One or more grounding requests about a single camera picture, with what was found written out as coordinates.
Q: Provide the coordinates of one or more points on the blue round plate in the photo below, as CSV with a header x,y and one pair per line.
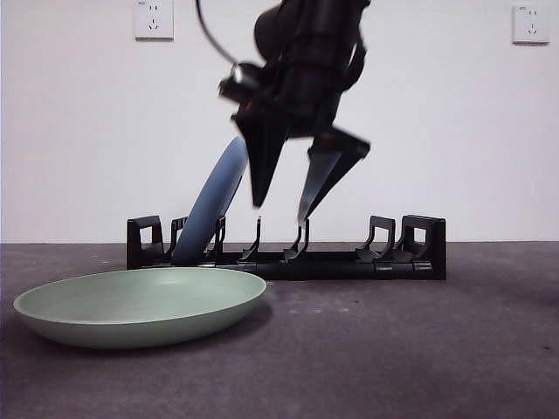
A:
x,y
209,201

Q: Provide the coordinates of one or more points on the green round plate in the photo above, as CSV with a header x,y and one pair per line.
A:
x,y
131,305

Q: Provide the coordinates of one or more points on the black plate rack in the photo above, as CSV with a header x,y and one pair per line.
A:
x,y
332,269

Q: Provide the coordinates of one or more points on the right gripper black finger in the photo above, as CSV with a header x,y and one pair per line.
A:
x,y
262,161
321,170

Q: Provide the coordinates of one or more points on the white wall socket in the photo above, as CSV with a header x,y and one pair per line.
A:
x,y
530,25
153,19

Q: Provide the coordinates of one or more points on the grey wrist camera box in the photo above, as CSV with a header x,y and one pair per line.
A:
x,y
240,83

